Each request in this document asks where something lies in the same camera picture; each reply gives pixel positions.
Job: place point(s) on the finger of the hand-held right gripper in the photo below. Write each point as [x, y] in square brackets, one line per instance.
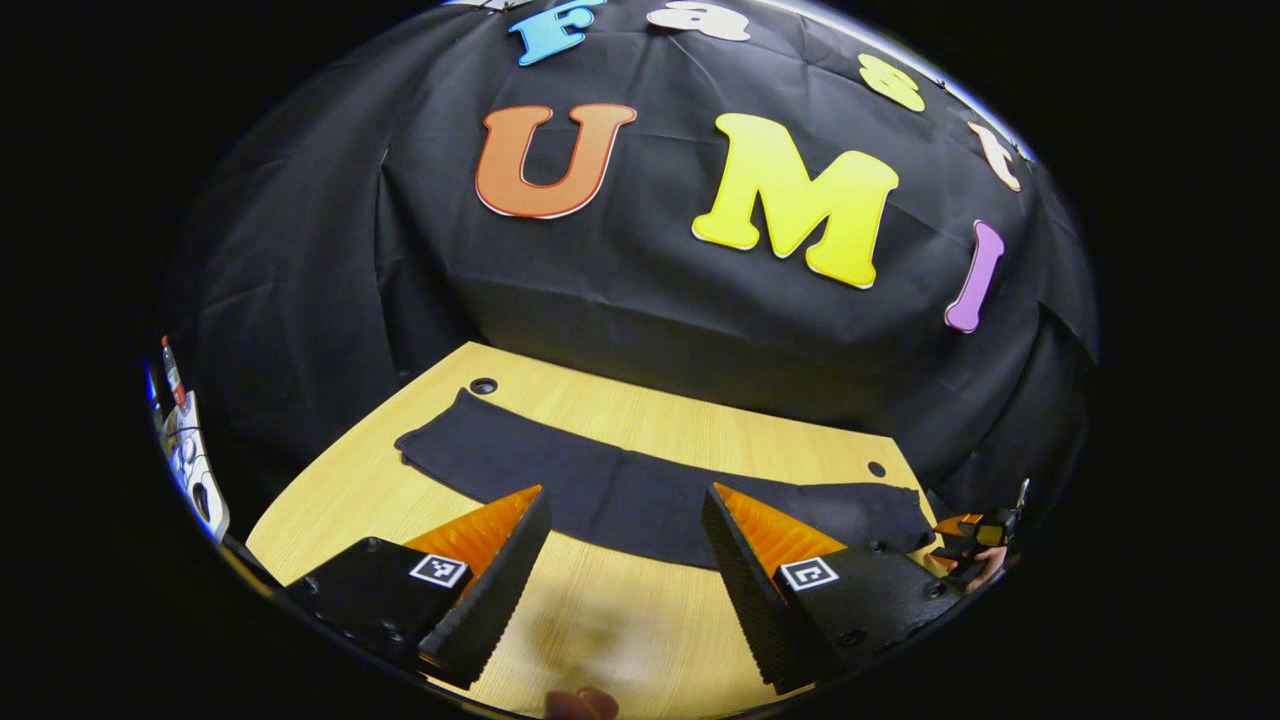
[958, 524]

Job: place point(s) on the black backdrop cloth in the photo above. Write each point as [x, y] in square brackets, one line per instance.
[640, 280]

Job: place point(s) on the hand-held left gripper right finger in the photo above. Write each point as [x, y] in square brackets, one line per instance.
[750, 600]

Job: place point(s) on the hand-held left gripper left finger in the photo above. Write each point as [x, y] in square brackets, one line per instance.
[500, 590]

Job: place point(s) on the red capped bottle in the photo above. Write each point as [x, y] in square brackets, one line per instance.
[173, 375]

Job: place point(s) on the dark jeans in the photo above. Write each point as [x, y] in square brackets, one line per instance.
[620, 490]

